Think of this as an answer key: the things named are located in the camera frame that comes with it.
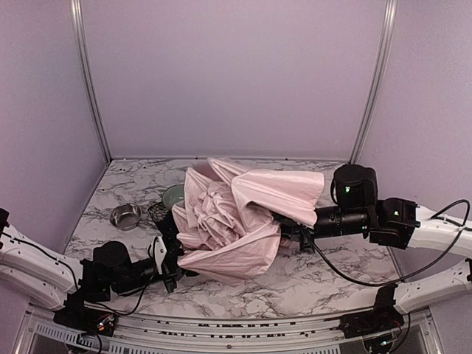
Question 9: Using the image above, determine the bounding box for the right aluminium frame post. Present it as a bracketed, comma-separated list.
[349, 0, 398, 164]

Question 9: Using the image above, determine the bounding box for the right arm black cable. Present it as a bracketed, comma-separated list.
[302, 198, 472, 287]

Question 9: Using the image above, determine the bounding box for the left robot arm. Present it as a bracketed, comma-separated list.
[1, 209, 187, 310]

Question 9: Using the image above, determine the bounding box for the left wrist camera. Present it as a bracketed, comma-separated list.
[150, 236, 167, 275]

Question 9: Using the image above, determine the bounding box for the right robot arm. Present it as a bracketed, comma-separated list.
[274, 164, 471, 315]

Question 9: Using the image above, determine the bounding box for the pink and black umbrella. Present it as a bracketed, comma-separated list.
[172, 158, 325, 286]

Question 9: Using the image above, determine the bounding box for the front aluminium rail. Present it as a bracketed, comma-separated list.
[13, 305, 444, 353]

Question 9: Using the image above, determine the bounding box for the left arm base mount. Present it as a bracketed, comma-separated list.
[53, 308, 118, 337]

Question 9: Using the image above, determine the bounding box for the green ceramic bowl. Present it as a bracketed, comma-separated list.
[162, 184, 184, 210]

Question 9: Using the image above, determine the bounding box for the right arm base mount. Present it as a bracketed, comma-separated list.
[338, 307, 405, 339]

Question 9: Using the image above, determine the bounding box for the black floral square plate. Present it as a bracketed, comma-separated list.
[147, 202, 178, 236]

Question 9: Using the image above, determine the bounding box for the aluminium frame post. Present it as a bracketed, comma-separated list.
[70, 0, 112, 166]
[349, 0, 398, 164]

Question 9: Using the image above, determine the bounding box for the small steel bowl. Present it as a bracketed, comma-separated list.
[110, 203, 142, 231]

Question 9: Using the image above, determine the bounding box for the left aluminium frame post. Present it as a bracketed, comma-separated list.
[70, 0, 112, 166]

